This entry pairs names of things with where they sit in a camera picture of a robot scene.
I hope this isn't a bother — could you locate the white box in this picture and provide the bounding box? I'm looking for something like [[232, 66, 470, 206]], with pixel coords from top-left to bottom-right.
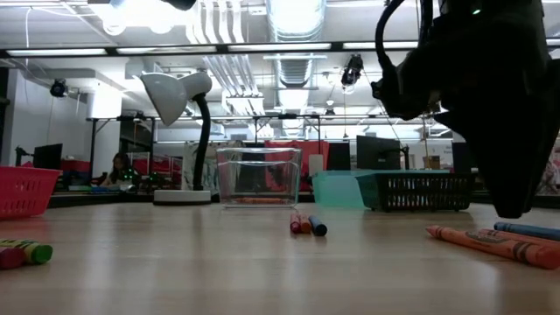
[[308, 153, 325, 179]]

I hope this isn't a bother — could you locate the person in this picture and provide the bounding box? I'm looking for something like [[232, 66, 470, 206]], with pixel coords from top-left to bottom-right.
[[99, 151, 137, 188]]

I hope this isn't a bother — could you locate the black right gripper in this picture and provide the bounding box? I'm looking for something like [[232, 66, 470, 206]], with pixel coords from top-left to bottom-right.
[[410, 21, 560, 219]]

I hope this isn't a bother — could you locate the blue crayon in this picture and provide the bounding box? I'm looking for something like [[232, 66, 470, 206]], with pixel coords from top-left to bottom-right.
[[307, 213, 329, 238], [493, 220, 560, 242]]

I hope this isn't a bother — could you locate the black metal stand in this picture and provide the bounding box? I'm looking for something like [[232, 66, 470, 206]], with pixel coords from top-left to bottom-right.
[[86, 115, 157, 176]]

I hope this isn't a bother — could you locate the large black monitor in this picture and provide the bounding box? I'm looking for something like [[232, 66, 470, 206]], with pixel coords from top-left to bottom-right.
[[355, 135, 402, 172]]

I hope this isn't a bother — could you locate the white desk lamp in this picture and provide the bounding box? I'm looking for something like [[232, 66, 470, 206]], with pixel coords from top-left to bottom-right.
[[139, 71, 214, 206]]

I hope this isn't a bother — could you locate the bright light bar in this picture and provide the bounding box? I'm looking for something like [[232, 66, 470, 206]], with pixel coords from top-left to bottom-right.
[[0, 38, 560, 59]]

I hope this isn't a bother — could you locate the black hanging spotlight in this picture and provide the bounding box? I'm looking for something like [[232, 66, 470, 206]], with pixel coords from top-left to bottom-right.
[[340, 54, 365, 88], [49, 78, 67, 99]]

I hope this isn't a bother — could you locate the ribbed silver air duct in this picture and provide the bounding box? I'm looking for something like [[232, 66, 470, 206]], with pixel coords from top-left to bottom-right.
[[264, 0, 328, 89]]

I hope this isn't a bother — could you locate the red partition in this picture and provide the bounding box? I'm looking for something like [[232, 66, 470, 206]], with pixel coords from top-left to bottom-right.
[[264, 139, 330, 193]]

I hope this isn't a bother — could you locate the clear plastic container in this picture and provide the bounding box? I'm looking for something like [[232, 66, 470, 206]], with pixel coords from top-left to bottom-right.
[[215, 147, 303, 208]]

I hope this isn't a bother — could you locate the black plastic basket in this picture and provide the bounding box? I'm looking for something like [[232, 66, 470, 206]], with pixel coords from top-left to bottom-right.
[[355, 171, 479, 213]]

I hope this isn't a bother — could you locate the colourful patchwork quilt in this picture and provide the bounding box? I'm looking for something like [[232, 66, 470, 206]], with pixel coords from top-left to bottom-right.
[[540, 146, 560, 196]]

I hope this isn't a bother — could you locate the white column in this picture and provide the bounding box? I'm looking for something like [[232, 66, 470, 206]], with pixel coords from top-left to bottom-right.
[[86, 91, 123, 119]]

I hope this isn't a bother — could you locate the teal plastic tray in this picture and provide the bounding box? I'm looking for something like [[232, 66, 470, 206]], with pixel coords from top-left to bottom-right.
[[311, 169, 452, 209]]

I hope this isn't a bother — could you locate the red wire rack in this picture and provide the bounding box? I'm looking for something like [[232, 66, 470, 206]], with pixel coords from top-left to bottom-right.
[[150, 155, 183, 189]]

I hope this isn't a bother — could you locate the black metal table frame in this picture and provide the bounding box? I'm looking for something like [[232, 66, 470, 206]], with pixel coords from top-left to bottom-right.
[[49, 191, 560, 210]]

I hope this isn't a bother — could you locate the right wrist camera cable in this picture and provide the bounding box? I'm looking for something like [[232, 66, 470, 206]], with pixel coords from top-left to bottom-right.
[[374, 0, 435, 74]]

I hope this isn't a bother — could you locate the green crayon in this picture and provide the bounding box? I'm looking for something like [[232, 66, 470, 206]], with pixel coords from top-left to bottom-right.
[[0, 241, 54, 266]]

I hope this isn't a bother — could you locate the red plastic basket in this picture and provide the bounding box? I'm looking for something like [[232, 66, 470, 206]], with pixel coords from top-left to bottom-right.
[[0, 164, 63, 221]]

